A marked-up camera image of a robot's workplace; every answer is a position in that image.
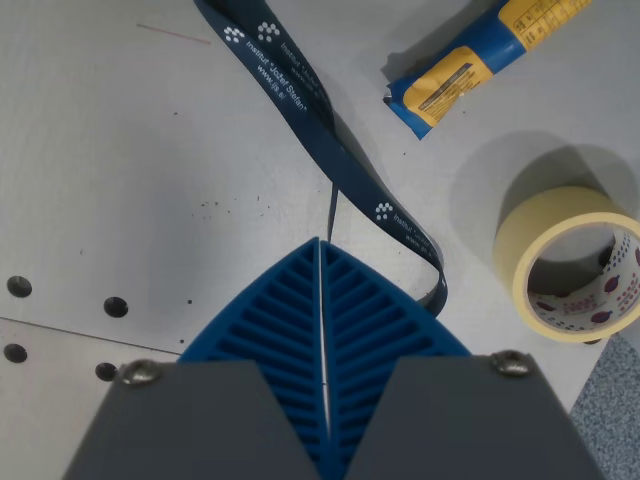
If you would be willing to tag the blue and yellow tube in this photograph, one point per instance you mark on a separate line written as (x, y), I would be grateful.
(465, 70)

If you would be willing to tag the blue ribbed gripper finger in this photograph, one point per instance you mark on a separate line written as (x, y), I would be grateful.
(280, 320)
(370, 325)

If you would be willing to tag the beige masking tape roll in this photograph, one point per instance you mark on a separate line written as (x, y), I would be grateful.
(540, 220)

